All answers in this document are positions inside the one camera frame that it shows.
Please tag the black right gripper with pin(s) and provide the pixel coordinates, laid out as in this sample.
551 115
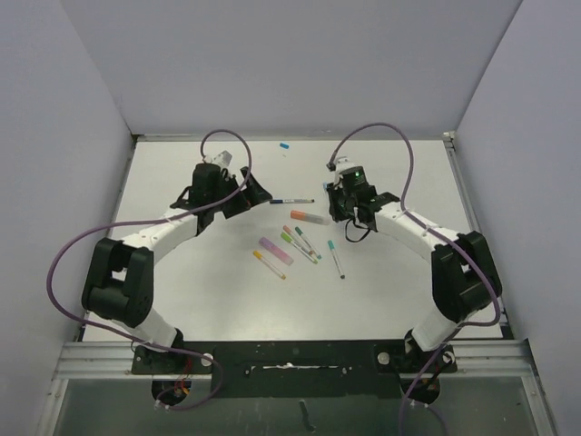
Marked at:
334 190

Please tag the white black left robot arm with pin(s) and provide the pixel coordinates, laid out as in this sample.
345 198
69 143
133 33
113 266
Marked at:
120 282

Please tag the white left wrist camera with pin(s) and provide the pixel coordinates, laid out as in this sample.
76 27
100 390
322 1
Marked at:
223 159

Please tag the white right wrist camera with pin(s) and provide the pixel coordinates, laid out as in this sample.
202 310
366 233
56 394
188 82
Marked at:
340 164

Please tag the teal cap white pen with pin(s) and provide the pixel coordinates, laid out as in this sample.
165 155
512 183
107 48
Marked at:
336 259

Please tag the pink orange cap pen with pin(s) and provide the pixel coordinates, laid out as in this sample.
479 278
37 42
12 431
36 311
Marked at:
297 239

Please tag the teal green cap pen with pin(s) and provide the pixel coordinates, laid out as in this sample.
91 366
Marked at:
308 242

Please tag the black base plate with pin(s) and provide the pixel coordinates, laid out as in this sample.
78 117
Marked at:
384 369

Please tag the aluminium right rail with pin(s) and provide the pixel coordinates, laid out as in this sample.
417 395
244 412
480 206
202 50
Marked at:
449 141

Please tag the aluminium front rail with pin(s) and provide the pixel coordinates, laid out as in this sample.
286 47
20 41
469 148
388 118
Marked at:
495 391

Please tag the aluminium rail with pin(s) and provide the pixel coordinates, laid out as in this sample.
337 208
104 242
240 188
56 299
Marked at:
449 141
495 391

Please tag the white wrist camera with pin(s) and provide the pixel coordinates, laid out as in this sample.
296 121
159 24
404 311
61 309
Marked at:
223 159
340 164

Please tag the yellow cap pen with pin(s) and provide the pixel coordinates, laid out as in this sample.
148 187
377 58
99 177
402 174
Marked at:
269 265

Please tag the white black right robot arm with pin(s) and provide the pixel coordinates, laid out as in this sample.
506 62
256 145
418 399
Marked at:
464 278

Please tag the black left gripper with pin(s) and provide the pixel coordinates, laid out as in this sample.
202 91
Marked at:
255 195

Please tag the purple highlighter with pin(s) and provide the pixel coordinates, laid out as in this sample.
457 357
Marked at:
276 251

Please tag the dark blue whiteboard marker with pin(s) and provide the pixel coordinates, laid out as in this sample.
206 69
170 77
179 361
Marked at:
291 201

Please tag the orange highlighter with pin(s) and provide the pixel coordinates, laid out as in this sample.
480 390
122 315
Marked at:
309 217

